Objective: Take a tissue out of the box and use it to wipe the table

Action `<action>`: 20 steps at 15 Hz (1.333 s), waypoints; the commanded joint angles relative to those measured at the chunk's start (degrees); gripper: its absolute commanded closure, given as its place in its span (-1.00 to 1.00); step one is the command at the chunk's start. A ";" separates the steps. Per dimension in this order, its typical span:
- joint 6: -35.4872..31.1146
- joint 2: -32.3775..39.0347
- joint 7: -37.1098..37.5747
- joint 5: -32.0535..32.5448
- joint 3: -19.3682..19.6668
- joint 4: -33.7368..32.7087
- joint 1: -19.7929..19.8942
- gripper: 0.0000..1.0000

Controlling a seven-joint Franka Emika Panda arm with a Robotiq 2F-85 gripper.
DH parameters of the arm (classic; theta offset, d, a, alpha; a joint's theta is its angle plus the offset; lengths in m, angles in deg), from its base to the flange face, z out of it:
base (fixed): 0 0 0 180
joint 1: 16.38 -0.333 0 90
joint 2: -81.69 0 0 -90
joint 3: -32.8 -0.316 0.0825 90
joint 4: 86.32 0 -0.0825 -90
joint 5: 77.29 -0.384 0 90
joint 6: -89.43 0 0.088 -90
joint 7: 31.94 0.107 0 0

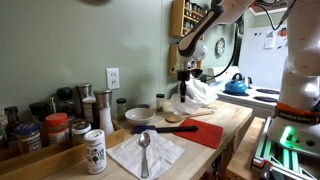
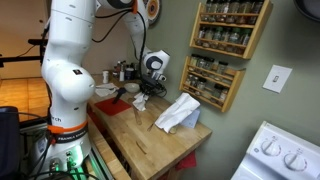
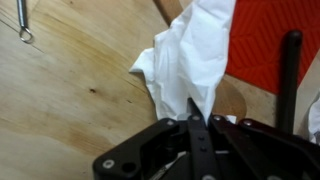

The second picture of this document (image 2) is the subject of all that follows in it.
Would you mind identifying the red cutting mat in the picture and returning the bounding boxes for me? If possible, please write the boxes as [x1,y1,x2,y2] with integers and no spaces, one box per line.
[93,98,133,117]

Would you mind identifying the red hanging cloth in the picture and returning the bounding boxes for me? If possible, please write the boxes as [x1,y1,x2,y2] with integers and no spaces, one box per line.
[175,150,198,172]

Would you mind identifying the black external camera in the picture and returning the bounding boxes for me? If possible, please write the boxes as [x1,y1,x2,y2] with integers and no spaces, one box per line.
[27,38,46,47]

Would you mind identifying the wooden spoon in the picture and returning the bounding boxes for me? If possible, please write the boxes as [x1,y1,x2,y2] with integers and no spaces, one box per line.
[127,97,143,126]

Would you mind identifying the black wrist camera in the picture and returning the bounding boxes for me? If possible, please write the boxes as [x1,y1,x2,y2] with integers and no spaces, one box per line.
[141,74,158,88]

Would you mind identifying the small wooden stick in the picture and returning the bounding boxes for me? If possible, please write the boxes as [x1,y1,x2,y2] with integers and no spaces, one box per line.
[135,139,148,155]

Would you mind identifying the white stove knob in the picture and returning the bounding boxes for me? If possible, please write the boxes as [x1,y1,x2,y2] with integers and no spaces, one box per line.
[283,152,308,173]
[260,138,283,157]

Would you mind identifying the blue tissue box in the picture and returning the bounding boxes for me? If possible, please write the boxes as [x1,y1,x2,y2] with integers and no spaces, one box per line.
[181,108,201,130]

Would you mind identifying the white ceramic bowl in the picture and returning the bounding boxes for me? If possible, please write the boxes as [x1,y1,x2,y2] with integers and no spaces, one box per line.
[123,82,141,94]

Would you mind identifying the white light switch plate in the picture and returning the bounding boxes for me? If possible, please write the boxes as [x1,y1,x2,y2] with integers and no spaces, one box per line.
[262,64,293,94]

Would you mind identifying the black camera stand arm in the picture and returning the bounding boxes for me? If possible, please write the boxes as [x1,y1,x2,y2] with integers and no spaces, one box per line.
[0,55,44,68]

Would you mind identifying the black equipment box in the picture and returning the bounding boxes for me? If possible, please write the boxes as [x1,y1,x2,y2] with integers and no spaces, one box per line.
[0,105,21,178]

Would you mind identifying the dark labelled jar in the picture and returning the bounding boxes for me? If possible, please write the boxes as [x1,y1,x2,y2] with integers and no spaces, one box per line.
[124,66,135,81]

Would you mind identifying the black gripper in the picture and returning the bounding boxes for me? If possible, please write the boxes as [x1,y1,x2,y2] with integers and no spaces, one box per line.
[139,81,167,101]

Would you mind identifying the black hanging pan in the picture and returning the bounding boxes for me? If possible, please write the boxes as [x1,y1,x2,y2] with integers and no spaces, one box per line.
[293,0,320,24]

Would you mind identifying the black-handled kitchen utensil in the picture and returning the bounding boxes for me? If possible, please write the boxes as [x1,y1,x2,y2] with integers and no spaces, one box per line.
[112,87,128,105]

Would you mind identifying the white stove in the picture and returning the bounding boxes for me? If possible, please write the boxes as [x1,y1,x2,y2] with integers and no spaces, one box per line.
[230,120,320,180]

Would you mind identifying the patterned decorative wall plate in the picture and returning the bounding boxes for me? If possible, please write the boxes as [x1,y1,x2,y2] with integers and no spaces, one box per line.
[146,0,162,26]

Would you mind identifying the glass spice jar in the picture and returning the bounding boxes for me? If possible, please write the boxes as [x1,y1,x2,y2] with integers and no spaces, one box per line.
[240,29,253,54]
[213,27,224,50]
[205,0,214,22]
[251,0,264,25]
[228,0,240,24]
[196,77,208,93]
[217,60,229,76]
[212,83,225,99]
[196,26,206,46]
[189,54,200,72]
[204,57,215,74]
[229,28,242,53]

